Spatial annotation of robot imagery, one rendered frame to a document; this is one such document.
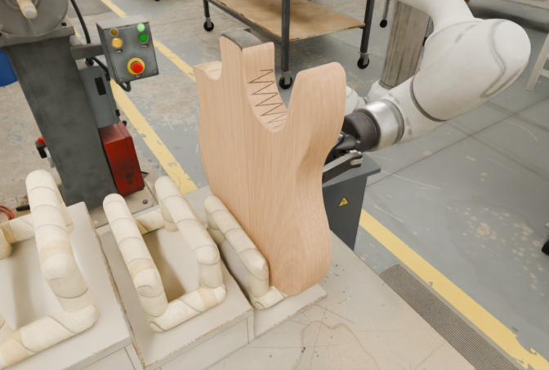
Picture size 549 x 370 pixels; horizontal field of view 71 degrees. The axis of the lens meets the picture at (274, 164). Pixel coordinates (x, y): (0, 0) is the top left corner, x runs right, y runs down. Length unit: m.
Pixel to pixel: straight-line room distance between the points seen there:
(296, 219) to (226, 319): 0.19
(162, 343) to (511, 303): 1.74
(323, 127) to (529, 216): 2.25
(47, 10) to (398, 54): 1.06
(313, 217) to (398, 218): 1.78
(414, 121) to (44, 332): 0.62
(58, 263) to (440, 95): 0.57
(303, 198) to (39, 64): 1.30
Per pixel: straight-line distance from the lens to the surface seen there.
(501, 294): 2.11
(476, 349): 1.89
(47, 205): 0.53
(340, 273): 0.76
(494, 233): 2.38
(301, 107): 0.39
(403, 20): 1.20
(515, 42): 0.66
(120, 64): 1.49
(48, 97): 1.68
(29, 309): 0.58
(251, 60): 0.48
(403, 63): 1.24
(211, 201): 0.71
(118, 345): 0.52
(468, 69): 0.64
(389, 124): 0.71
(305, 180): 0.46
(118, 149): 1.80
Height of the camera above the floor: 1.53
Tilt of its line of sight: 37 degrees down
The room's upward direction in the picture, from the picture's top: straight up
